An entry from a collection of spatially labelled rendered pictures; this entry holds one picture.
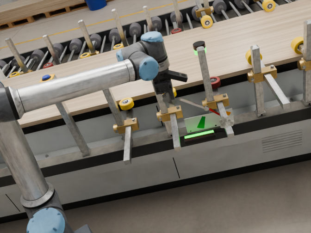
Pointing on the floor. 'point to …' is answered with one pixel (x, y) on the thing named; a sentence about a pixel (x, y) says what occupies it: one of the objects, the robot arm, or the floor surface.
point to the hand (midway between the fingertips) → (174, 101)
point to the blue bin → (96, 4)
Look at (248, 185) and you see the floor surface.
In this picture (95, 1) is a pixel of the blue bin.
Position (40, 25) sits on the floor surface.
